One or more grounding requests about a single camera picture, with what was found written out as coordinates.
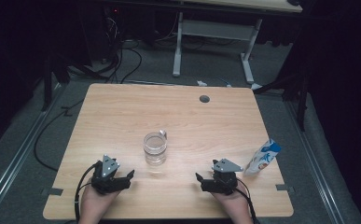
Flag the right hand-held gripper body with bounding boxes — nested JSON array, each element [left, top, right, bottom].
[[212, 158, 243, 196]]

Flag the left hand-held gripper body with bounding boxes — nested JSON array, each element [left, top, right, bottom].
[[90, 154, 120, 196]]

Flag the white and blue snack pouch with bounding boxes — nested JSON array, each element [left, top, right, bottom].
[[243, 138, 283, 177]]

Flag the clear glass jar with lid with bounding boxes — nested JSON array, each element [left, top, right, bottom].
[[143, 129, 169, 166]]

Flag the person's right hand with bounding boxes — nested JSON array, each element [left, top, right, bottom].
[[210, 180, 253, 218]]

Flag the person's left hand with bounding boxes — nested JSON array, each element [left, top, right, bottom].
[[79, 178, 121, 217]]

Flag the black metal stand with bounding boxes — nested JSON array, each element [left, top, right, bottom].
[[252, 71, 310, 132], [41, 55, 72, 112]]

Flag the white-framed desk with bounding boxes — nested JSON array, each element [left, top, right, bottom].
[[172, 0, 303, 86]]

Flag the dark computer tower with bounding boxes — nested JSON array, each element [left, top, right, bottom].
[[78, 6, 123, 66]]

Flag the right hand-held gripper cable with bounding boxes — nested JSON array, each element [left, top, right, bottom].
[[235, 178, 260, 224]]

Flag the hand-held gripper cable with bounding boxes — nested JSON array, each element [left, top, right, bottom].
[[74, 162, 103, 222], [235, 178, 260, 224]]

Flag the left hand-held gripper cable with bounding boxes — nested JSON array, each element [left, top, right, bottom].
[[74, 162, 103, 222]]

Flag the long black floor cable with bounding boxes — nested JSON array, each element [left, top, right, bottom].
[[33, 97, 86, 173]]

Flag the metal floor rail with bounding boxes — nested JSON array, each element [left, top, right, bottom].
[[0, 83, 67, 217], [285, 101, 346, 224]]

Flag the bundle of black floor cables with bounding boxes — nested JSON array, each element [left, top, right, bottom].
[[65, 40, 144, 85]]

